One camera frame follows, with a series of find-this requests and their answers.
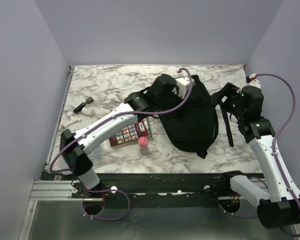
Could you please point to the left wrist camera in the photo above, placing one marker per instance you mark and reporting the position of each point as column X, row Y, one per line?
column 182, row 86

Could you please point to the black mounting rail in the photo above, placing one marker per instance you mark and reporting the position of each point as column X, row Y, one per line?
column 153, row 190

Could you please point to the black backpack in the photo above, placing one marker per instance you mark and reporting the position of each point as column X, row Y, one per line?
column 194, row 126

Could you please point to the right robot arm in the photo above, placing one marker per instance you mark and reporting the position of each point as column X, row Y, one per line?
column 279, row 206

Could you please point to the dark red book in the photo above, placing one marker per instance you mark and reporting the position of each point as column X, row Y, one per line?
column 131, row 134

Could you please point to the aluminium frame rail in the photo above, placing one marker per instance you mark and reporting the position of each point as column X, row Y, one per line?
column 50, row 190

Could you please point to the white pipe fitting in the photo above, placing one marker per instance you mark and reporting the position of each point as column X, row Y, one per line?
column 74, row 117

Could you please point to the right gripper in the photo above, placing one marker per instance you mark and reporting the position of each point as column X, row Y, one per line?
column 231, row 91

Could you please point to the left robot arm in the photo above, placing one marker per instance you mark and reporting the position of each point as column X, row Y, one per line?
column 75, row 147

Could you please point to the black cylinder tool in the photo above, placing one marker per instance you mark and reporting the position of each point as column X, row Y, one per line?
column 82, row 105

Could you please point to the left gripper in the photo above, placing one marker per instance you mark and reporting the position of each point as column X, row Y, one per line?
column 174, row 92

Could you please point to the pink lidded bottle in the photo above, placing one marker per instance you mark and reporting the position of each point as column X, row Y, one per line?
column 143, row 145

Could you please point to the clear plastic box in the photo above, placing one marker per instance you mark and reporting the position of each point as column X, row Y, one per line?
column 95, row 154

